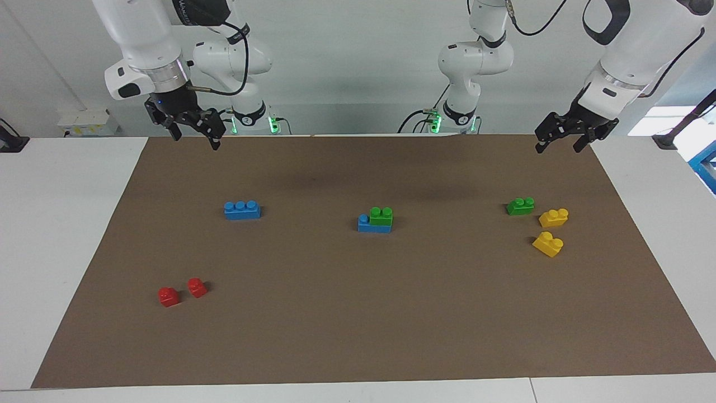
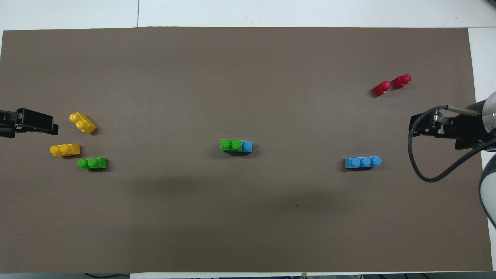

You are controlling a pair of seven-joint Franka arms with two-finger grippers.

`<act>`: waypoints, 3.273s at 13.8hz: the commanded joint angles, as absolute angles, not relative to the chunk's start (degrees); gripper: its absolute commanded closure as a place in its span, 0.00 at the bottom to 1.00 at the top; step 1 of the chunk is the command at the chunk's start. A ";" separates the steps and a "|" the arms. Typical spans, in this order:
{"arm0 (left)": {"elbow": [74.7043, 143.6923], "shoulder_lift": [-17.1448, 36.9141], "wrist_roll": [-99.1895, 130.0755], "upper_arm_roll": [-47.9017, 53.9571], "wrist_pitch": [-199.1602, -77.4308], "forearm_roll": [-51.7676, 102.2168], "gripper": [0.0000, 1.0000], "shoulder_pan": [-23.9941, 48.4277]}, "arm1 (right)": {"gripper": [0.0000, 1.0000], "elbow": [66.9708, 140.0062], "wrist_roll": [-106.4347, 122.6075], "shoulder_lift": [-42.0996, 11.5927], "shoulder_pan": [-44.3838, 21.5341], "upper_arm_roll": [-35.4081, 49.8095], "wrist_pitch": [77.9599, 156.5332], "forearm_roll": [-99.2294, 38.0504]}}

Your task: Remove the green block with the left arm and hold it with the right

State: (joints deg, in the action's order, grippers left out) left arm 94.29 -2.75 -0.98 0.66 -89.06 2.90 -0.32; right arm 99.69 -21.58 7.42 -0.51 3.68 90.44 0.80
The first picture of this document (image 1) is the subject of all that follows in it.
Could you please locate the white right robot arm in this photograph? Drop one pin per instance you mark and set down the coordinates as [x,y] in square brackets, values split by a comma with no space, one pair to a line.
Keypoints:
[148,39]

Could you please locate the brown table mat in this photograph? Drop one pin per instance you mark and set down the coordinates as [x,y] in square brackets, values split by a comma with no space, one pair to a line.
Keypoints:
[358,313]

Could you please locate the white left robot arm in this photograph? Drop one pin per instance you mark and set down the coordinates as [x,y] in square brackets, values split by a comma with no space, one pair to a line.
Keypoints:
[632,50]

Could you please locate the blue three-stud block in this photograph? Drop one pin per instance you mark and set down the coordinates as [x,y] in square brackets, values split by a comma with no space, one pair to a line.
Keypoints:
[242,211]
[366,225]

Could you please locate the blue frame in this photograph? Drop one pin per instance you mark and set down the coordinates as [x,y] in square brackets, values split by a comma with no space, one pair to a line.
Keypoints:
[706,165]

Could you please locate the green two-stud block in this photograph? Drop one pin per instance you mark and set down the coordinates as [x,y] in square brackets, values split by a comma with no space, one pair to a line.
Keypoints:
[520,207]
[381,218]

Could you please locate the black camera stand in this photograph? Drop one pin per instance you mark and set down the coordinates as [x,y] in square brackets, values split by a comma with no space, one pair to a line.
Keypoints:
[685,120]

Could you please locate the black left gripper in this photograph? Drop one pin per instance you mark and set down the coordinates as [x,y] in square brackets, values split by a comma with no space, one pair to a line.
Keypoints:
[582,120]

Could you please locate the red one-stud block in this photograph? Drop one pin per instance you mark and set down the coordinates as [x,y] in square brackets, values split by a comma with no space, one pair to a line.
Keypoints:
[168,297]
[197,287]

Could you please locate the yellow two-stud block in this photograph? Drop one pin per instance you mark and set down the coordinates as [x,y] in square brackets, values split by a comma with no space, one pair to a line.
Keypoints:
[554,218]
[547,245]

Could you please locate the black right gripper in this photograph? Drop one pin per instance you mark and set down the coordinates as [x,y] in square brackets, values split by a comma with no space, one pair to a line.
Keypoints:
[182,106]

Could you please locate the black table clamp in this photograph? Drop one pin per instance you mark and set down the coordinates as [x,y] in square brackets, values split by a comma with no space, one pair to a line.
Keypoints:
[11,143]

